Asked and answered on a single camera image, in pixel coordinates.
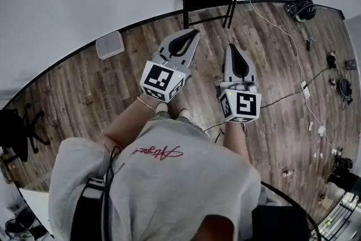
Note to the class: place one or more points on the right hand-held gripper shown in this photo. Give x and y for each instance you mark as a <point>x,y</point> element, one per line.
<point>244,104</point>

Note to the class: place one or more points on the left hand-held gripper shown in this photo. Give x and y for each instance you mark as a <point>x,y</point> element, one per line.
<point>162,79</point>

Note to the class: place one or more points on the person's right forearm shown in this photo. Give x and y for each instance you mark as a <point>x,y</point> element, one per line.
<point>235,141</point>

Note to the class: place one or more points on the person's left forearm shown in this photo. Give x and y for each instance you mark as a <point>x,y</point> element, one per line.
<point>127,124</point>

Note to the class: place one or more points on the black office chair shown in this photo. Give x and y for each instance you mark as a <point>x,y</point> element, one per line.
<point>17,129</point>

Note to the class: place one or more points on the person's left shoe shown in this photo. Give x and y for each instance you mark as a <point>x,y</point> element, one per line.
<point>162,107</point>

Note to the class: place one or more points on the person's shoe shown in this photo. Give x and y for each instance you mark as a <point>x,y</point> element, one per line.
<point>184,113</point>
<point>162,107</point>

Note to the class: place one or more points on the person's right shoe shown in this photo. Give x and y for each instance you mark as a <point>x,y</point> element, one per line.
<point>184,113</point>

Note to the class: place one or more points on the white power adapter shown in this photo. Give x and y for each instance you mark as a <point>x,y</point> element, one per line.
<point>305,89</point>

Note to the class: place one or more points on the white square box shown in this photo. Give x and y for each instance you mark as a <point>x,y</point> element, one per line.
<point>110,44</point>

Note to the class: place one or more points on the camouflage trousers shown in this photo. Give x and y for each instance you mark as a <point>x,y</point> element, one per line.
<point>186,122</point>

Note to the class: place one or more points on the black helmet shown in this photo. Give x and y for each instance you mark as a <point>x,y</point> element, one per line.
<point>301,8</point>

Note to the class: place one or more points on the small black floor gadget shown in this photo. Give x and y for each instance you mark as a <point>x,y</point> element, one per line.
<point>331,59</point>

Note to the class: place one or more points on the small white charger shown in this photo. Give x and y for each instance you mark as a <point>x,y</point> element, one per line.
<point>321,130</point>

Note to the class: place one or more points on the dark square pad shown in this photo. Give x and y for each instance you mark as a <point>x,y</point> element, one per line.
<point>350,65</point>

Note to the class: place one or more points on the small red white wrapper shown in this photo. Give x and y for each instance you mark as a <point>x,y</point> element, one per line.
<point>288,173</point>

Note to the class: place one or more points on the grey sweatshirt with red print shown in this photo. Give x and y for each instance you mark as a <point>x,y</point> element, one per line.
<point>169,186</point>

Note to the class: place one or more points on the round black table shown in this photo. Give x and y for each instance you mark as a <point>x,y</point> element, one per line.
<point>293,200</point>

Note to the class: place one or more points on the cardboard scrap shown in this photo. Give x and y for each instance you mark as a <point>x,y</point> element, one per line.
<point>326,202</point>

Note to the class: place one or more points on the black box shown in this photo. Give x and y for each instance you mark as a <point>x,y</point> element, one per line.
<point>279,224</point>

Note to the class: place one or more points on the white desk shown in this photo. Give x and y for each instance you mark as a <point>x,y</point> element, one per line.
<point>36,206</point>

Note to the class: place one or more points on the black camera gear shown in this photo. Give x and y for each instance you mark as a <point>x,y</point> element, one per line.
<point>344,172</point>

